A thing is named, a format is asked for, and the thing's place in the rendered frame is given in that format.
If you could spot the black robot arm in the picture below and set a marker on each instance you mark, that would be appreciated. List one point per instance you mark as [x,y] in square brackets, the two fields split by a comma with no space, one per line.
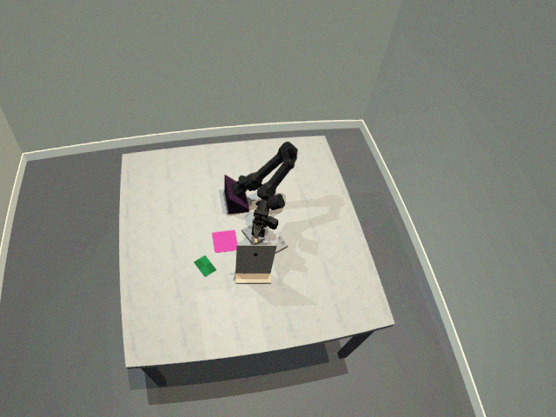
[287,154]

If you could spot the translucent magenta square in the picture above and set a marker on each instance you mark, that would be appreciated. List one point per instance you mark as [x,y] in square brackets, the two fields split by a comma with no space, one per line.
[224,241]

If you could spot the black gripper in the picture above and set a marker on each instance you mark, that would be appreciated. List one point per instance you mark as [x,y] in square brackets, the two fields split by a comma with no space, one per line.
[259,222]

